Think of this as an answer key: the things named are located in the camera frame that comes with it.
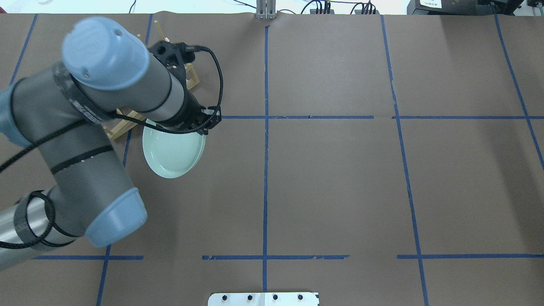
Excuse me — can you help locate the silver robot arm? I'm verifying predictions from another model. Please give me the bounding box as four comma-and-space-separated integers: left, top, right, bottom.
1, 16, 224, 270

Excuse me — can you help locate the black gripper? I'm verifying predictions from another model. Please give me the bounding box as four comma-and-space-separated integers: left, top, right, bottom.
159, 90, 213, 135

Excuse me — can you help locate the pale green plate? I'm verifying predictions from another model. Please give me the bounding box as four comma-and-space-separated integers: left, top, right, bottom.
142, 127, 207, 179

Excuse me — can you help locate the aluminium frame post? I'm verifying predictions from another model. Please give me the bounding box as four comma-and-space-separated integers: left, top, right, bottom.
256, 0, 277, 20

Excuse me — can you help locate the wooden dish rack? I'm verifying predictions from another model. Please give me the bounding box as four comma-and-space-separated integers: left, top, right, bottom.
103, 20, 200, 141

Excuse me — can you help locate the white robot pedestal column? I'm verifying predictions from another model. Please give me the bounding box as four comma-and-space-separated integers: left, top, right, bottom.
207, 291, 320, 306

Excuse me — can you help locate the black box with label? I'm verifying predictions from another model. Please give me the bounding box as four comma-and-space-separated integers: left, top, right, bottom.
406, 0, 478, 16

